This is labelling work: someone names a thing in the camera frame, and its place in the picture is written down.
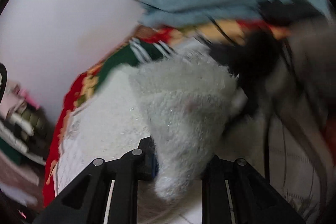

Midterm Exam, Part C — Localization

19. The white fluffy knit cardigan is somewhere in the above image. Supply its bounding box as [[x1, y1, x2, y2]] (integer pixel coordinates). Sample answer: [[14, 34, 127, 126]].
[[56, 41, 249, 202]]

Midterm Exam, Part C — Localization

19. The folded dark green garment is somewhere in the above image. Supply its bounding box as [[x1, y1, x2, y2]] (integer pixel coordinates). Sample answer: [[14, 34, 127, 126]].
[[95, 38, 175, 91]]

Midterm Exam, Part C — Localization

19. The clothes rack with garments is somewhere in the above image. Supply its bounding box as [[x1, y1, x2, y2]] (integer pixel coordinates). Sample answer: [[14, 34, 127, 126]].
[[1, 81, 53, 211]]

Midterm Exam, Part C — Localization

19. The white grid floral mat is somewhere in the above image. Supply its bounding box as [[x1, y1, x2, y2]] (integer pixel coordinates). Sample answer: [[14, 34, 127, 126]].
[[56, 106, 335, 223]]

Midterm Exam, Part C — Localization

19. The red floral bed blanket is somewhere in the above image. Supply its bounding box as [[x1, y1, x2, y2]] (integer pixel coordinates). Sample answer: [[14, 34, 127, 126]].
[[42, 19, 290, 206]]

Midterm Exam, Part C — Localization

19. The black shiny plastic bag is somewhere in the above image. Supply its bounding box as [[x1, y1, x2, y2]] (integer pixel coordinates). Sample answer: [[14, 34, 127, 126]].
[[259, 0, 324, 27]]

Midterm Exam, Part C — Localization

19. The black cable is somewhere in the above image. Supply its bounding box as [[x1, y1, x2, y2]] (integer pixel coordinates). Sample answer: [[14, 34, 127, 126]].
[[0, 62, 9, 104]]

